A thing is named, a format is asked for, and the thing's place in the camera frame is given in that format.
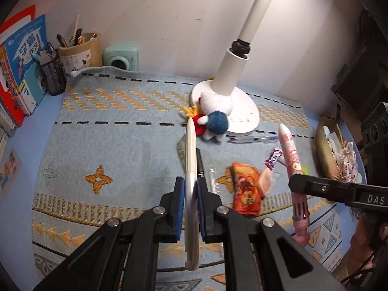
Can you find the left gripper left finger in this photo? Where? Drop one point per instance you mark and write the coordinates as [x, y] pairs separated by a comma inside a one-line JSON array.
[[176, 208]]

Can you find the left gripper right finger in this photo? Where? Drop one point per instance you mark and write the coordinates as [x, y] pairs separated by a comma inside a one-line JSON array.
[[207, 205]]

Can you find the white pen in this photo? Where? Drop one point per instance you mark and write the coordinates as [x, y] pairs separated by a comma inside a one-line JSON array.
[[191, 214]]

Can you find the orange bear pouch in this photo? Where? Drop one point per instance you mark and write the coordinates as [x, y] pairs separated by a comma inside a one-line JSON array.
[[247, 197]]

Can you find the cherry print lace pouch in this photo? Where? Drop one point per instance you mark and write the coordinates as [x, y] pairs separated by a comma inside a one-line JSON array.
[[346, 161]]

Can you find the purple Fox's candy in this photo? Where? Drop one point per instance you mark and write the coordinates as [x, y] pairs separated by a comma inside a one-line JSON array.
[[274, 156]]

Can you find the pink multicolour pen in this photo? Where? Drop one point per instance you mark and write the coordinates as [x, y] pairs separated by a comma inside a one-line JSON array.
[[301, 214]]

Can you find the clear blue ballpoint pen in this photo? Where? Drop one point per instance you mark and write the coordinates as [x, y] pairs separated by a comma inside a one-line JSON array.
[[253, 139]]

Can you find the white blue goose plush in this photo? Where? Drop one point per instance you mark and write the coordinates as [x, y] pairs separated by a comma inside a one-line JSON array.
[[215, 109]]

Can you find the person's right hand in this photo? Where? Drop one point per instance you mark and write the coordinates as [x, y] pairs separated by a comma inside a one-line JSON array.
[[359, 253]]

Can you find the black pen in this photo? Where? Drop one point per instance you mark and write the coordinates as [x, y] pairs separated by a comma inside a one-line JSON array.
[[200, 168]]

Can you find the gold ribbed glass plate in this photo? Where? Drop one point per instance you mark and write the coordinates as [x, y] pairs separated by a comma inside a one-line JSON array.
[[328, 133]]

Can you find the patterned blue table mat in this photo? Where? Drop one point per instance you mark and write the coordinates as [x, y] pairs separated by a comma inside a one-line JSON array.
[[116, 148]]

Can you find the white desk lamp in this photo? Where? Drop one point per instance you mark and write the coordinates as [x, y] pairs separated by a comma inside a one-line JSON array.
[[245, 116]]

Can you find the dark television screen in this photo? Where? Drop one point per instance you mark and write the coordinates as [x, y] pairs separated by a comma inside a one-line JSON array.
[[362, 83]]

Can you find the mint green mini printer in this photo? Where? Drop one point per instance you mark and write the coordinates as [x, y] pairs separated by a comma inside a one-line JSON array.
[[124, 57]]

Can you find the brown pen holder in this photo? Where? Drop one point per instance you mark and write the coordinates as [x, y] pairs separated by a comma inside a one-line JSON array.
[[83, 50]]

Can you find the black mesh pen cup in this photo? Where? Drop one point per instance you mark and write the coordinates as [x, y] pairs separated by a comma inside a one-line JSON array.
[[49, 62]]

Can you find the stack of books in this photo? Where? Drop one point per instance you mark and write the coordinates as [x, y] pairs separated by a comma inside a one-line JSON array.
[[22, 82]]

